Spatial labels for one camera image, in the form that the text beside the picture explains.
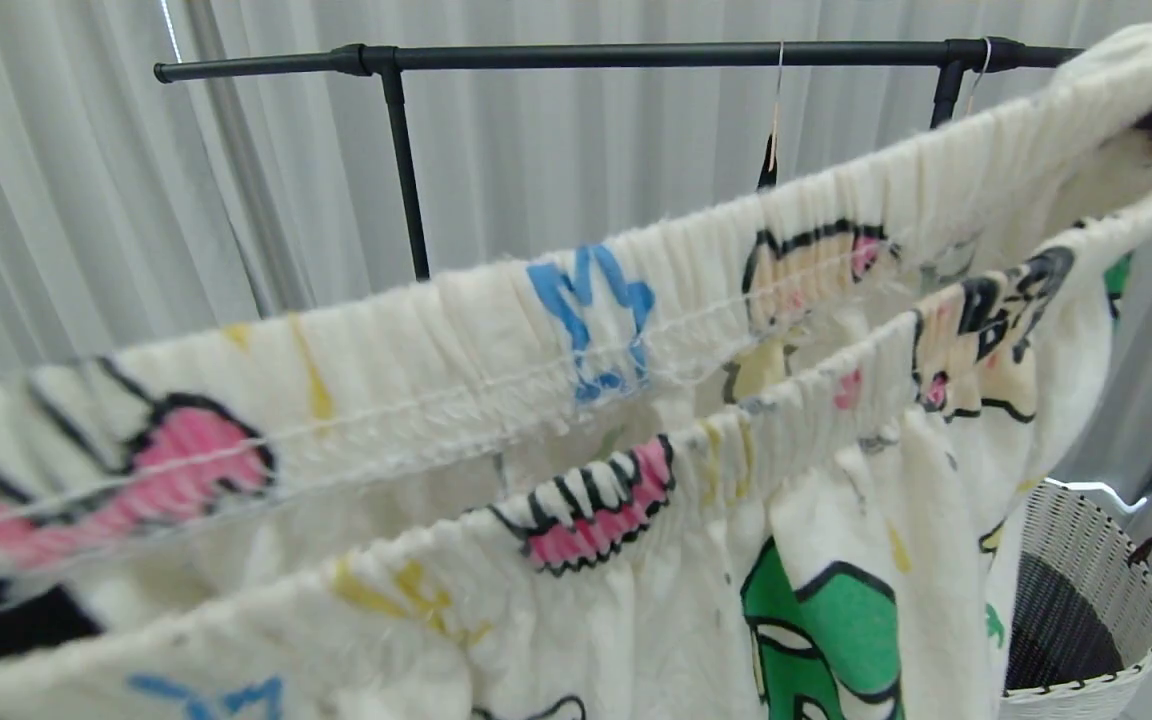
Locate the black short-sleeved shirt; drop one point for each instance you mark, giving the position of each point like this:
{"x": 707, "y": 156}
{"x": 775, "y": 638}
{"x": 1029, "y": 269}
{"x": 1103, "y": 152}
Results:
{"x": 767, "y": 175}

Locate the black clothes rack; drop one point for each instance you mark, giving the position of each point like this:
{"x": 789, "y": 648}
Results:
{"x": 636, "y": 55}

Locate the cream printed garment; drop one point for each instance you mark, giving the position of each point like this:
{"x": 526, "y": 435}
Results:
{"x": 436, "y": 400}

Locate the white laundry basket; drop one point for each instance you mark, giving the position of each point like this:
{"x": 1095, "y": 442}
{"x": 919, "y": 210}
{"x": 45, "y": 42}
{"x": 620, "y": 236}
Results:
{"x": 1086, "y": 540}

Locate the white curtain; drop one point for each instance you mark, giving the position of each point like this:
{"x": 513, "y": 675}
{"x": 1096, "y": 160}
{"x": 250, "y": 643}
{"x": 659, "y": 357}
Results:
{"x": 56, "y": 200}
{"x": 586, "y": 160}

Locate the pink clothes hanger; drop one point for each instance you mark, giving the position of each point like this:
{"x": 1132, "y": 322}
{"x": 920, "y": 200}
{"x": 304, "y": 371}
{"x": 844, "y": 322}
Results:
{"x": 976, "y": 85}
{"x": 774, "y": 130}

